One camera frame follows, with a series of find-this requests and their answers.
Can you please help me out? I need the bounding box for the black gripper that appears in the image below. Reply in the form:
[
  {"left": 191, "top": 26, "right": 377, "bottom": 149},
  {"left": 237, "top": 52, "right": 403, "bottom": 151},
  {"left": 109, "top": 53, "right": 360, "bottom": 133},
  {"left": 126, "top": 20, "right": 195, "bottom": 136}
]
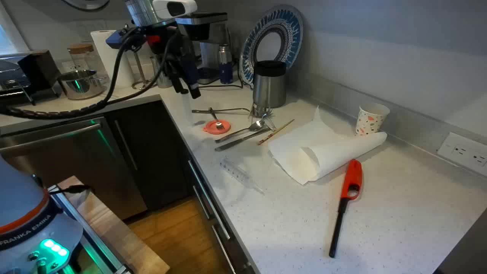
[{"left": 150, "top": 25, "right": 202, "bottom": 101}]

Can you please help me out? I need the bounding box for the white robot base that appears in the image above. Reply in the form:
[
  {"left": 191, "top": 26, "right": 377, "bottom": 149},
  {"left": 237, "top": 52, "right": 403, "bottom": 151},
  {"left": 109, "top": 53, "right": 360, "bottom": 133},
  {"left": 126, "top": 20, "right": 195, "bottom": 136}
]
[{"left": 0, "top": 155, "right": 85, "bottom": 274}]

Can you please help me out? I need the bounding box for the orange round silicone lid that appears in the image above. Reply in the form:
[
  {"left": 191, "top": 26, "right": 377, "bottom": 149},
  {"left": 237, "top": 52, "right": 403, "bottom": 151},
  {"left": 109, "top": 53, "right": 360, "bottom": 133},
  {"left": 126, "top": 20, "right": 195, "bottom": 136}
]
[{"left": 202, "top": 117, "right": 233, "bottom": 137}]

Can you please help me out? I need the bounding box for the glass jar with wooden lid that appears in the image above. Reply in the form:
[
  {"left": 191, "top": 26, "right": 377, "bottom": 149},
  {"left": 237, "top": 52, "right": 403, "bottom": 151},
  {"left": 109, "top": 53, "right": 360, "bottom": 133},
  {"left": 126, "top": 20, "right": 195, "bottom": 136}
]
[{"left": 67, "top": 43, "right": 103, "bottom": 78}]

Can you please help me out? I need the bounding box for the steel fork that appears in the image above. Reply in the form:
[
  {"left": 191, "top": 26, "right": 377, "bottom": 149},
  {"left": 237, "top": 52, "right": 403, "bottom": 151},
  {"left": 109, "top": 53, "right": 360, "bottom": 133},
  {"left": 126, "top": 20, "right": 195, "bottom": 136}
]
[{"left": 207, "top": 107, "right": 225, "bottom": 131}]

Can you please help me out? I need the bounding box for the thin steel utensil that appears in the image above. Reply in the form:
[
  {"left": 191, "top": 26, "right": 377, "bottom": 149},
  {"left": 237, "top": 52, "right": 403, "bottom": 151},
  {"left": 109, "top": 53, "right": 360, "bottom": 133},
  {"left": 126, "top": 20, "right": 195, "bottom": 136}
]
[{"left": 190, "top": 107, "right": 252, "bottom": 116}]

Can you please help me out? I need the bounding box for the small blue bottle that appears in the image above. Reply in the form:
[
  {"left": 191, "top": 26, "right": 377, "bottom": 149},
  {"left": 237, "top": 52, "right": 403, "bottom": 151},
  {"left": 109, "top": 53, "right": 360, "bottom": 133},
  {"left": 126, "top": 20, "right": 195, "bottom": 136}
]
[{"left": 217, "top": 44, "right": 236, "bottom": 85}]

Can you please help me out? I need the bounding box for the black coffee machine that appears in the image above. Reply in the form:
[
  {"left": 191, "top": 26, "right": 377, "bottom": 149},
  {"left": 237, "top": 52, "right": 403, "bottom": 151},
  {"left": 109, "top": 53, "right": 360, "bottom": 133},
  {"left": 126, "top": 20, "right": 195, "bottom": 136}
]
[{"left": 173, "top": 11, "right": 231, "bottom": 87}]

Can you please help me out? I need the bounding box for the steel pasta spoon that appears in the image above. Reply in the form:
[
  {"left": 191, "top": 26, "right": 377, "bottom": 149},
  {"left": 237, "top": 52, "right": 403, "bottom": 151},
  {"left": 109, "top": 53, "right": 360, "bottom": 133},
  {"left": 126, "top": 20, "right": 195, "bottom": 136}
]
[{"left": 214, "top": 117, "right": 271, "bottom": 145}]

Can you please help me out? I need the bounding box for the dark cabinet door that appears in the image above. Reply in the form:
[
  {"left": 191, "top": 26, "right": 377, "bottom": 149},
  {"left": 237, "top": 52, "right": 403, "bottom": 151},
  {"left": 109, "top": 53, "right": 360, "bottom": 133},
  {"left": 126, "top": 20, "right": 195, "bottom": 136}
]
[{"left": 102, "top": 99, "right": 193, "bottom": 213}]

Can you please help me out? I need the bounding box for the steel table knife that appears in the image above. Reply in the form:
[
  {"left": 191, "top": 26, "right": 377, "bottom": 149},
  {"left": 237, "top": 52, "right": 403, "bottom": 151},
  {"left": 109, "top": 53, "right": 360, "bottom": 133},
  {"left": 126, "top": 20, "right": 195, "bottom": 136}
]
[{"left": 213, "top": 127, "right": 274, "bottom": 152}]

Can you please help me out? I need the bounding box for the white upright board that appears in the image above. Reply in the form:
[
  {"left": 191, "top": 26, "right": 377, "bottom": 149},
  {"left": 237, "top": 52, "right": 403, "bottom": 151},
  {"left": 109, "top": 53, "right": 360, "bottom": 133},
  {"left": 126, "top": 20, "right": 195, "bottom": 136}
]
[{"left": 90, "top": 29, "right": 134, "bottom": 88}]

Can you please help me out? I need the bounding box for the steel canister with black rim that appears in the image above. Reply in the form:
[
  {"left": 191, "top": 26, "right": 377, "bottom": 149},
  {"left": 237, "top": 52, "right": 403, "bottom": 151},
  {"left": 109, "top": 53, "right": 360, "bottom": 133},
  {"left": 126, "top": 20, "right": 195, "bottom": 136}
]
[{"left": 251, "top": 60, "right": 289, "bottom": 119}]

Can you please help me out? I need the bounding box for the wooden chopstick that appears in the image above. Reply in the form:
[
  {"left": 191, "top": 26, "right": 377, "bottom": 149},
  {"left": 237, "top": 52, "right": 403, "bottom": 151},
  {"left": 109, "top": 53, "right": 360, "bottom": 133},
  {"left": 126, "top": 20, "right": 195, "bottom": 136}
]
[{"left": 255, "top": 117, "right": 296, "bottom": 148}]

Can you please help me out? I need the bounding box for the steel pot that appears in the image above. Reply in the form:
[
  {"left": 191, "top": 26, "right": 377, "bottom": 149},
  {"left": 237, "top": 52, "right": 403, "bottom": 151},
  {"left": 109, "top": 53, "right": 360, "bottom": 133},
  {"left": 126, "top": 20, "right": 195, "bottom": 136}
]
[{"left": 56, "top": 69, "right": 109, "bottom": 102}]

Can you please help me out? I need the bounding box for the blue white patterned plate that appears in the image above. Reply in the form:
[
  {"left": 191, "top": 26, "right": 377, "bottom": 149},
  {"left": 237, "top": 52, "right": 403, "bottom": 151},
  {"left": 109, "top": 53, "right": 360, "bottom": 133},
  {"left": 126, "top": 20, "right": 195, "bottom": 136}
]
[{"left": 237, "top": 3, "right": 307, "bottom": 88}]

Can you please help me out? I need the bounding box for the stainless steel dishwasher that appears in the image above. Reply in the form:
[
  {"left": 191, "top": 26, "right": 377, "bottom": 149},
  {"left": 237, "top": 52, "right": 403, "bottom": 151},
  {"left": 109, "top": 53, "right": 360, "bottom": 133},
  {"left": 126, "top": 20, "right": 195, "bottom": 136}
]
[{"left": 0, "top": 116, "right": 149, "bottom": 222}]

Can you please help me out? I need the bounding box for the dark drawer stack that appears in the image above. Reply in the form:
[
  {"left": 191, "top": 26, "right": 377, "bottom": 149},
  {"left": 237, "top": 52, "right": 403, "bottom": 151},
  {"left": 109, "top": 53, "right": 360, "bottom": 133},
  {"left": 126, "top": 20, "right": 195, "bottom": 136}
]
[{"left": 181, "top": 151, "right": 257, "bottom": 274}]

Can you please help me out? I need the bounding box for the white paper sheet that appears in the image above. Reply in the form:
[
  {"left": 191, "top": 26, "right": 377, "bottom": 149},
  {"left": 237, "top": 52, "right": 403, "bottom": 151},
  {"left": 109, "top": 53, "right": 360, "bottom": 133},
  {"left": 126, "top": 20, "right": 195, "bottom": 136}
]
[{"left": 266, "top": 105, "right": 389, "bottom": 187}]

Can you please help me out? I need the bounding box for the black toaster appliance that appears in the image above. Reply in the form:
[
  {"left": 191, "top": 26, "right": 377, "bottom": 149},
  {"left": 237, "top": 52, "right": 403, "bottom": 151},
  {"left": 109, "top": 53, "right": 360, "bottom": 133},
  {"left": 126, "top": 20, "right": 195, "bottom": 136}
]
[{"left": 0, "top": 49, "right": 64, "bottom": 107}]

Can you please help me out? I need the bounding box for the wooden side table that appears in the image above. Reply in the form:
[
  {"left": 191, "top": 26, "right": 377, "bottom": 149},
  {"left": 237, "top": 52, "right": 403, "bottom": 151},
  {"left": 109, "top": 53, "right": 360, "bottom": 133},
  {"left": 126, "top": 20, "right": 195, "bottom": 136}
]
[{"left": 48, "top": 175, "right": 172, "bottom": 274}]

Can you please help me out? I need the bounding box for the patterned paper cup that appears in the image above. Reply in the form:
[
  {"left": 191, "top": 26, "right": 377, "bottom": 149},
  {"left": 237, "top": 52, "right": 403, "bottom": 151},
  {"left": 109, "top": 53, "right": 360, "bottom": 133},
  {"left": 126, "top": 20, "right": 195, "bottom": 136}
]
[{"left": 353, "top": 102, "right": 391, "bottom": 137}]

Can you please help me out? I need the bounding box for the orange black stick lighter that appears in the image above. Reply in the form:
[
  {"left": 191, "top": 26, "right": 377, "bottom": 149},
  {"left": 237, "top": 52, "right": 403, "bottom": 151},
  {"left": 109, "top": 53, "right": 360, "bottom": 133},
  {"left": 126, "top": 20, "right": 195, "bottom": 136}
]
[{"left": 327, "top": 157, "right": 365, "bottom": 260}]

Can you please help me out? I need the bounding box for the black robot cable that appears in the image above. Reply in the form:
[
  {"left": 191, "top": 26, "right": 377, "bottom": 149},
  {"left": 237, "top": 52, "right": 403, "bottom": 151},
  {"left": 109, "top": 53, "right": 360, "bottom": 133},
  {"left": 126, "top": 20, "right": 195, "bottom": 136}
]
[{"left": 0, "top": 22, "right": 179, "bottom": 122}]

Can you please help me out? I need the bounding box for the white wall outlet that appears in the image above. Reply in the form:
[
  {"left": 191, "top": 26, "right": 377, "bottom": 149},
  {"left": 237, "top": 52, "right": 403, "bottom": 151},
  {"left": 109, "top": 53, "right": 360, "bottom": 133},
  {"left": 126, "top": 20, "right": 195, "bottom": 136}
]
[{"left": 435, "top": 131, "right": 487, "bottom": 178}]

